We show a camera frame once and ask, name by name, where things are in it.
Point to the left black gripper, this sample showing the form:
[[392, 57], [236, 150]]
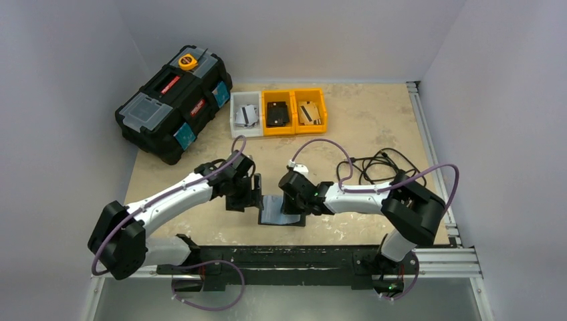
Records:
[[250, 198]]

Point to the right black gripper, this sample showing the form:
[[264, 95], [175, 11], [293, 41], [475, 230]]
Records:
[[292, 203]]

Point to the black leather card holder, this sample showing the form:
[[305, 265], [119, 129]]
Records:
[[271, 213]]

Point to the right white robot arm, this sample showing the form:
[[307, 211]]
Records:
[[414, 211]]

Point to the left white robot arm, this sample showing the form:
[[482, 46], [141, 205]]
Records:
[[122, 240]]

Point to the silver credit cards stack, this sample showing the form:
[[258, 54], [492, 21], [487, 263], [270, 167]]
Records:
[[246, 115]]

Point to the gold credit cards stack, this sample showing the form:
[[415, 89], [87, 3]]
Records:
[[308, 113]]

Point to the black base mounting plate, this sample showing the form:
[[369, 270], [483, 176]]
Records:
[[355, 266]]

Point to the white plastic bin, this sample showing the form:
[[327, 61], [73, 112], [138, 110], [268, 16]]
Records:
[[242, 98]]

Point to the middle yellow plastic bin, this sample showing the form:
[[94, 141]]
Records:
[[274, 96]]

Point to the yellow plastic bin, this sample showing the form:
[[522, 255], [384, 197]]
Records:
[[274, 96], [314, 95]]

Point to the black plastic toolbox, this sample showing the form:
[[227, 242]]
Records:
[[167, 114]]

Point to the right yellow plastic bin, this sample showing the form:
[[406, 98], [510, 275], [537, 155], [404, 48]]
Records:
[[314, 95]]

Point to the yellow tape measure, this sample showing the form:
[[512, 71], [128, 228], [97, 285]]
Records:
[[187, 62]]

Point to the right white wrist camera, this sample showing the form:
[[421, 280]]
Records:
[[299, 168]]

